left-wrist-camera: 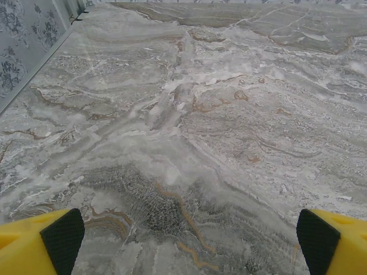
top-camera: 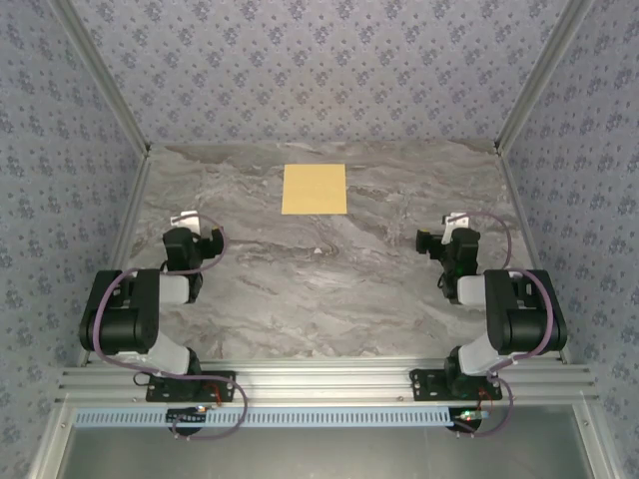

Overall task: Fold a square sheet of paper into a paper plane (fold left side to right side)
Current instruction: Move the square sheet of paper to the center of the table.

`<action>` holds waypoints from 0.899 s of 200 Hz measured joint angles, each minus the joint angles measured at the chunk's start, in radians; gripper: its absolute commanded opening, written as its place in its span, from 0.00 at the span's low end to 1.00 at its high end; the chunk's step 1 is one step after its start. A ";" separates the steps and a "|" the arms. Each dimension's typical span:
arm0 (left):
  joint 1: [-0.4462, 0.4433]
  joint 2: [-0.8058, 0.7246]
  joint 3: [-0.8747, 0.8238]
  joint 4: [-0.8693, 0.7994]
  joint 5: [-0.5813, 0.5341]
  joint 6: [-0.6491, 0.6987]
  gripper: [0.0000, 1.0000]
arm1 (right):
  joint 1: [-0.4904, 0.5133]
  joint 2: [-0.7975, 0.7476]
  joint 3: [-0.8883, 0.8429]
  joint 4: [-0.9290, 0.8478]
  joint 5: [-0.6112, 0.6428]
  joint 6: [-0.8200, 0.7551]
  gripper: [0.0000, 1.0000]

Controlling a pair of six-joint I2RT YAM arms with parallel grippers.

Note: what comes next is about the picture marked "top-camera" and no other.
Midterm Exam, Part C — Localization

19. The yellow square paper sheet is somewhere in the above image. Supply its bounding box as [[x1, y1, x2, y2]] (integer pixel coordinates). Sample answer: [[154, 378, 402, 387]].
[[281, 164, 347, 217]]

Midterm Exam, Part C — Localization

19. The black adapter board with LED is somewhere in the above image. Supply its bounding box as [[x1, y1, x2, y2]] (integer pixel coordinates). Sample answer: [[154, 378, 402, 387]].
[[450, 407, 489, 431], [167, 406, 208, 427]]

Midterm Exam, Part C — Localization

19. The grey metal panel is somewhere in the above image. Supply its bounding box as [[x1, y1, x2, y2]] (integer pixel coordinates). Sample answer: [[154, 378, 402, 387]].
[[29, 398, 618, 479]]

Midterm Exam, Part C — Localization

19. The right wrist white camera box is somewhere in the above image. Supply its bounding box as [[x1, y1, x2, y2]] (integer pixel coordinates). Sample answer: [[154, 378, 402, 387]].
[[441, 212, 473, 236]]

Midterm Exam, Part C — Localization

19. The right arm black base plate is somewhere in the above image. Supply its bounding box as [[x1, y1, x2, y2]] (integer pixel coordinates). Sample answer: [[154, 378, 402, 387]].
[[408, 367, 502, 403]]

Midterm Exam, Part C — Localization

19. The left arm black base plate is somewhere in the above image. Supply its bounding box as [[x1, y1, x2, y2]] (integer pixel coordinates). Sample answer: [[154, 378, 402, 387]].
[[145, 369, 237, 403]]

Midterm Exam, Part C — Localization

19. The aluminium mounting rail beam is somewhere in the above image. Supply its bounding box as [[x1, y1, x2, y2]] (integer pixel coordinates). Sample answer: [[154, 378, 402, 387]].
[[54, 356, 600, 404]]

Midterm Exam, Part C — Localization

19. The aluminium frame post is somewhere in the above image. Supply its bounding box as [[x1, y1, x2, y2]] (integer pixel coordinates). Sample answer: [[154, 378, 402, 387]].
[[492, 0, 599, 157], [49, 0, 152, 157]]

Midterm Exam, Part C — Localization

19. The slotted grey cable duct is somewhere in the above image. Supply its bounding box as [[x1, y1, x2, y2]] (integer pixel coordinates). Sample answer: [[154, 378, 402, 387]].
[[73, 406, 458, 429]]

